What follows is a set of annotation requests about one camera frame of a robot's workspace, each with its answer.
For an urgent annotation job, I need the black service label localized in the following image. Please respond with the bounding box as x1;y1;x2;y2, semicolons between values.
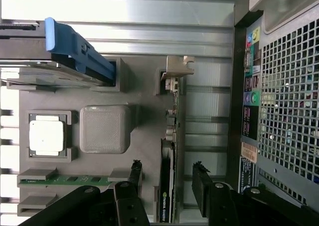
238;157;255;195

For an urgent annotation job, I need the loose green RAM stick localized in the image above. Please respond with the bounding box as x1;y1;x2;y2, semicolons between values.
17;175;132;187

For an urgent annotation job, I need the orange sticker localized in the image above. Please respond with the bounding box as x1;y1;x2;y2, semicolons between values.
241;141;259;163

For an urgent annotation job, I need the grey parts rack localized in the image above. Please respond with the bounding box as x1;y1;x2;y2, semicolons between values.
6;57;187;224

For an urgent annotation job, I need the silver CPU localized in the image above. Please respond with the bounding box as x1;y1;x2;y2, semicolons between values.
28;114;67;157

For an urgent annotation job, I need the hard disk in blue caddy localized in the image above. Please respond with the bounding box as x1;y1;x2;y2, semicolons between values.
0;16;118;87

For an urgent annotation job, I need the black open PC case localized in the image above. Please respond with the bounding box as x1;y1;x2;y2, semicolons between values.
226;0;319;226

